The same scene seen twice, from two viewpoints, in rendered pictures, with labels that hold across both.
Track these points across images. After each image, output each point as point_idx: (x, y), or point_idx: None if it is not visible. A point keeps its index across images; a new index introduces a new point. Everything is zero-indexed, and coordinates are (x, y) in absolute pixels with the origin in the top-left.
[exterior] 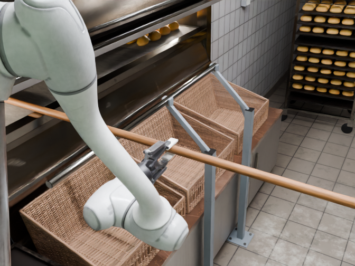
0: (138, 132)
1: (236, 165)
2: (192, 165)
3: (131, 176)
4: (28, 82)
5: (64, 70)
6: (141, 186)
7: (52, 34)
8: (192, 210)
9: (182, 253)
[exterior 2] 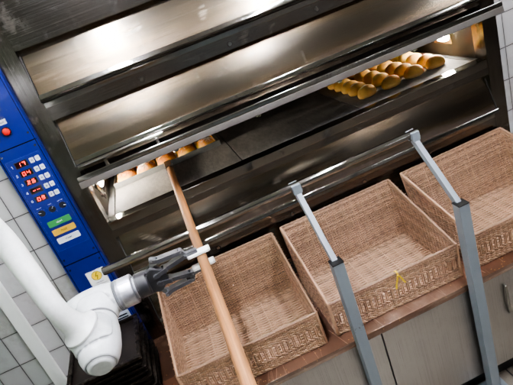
0: (329, 214)
1: (214, 299)
2: (398, 269)
3: (29, 291)
4: (117, 169)
5: None
6: (38, 302)
7: None
8: (346, 332)
9: (314, 382)
